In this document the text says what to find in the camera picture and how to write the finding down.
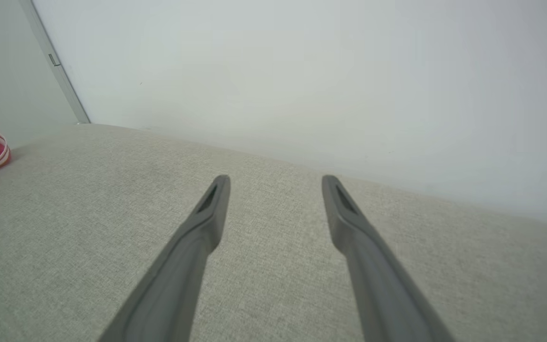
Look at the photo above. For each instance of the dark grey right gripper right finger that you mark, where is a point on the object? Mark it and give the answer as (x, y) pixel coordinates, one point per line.
(378, 280)

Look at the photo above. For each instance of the grey fabric sofa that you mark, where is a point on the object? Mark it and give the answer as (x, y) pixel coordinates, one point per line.
(273, 266)

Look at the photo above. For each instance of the grey metal wall strip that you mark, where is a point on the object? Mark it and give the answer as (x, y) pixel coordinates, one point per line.
(55, 66)

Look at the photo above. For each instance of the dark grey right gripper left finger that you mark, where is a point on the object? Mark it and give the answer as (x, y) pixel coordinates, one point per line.
(178, 275)

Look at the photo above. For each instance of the small metal bracket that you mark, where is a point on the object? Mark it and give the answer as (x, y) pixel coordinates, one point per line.
(53, 60)

